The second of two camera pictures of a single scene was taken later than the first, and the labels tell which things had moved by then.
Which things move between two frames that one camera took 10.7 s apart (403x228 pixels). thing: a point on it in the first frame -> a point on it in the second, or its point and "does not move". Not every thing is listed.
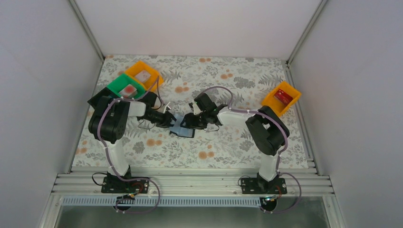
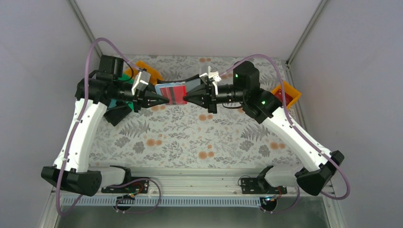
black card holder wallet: (177, 129) -> (191, 83)
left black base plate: (115, 185) does not move
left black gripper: (169, 118) -> (138, 100)
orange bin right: (281, 98) does not move
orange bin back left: (156, 80) does not move
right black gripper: (188, 120) -> (210, 97)
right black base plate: (260, 185) does not move
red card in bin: (282, 96) does not move
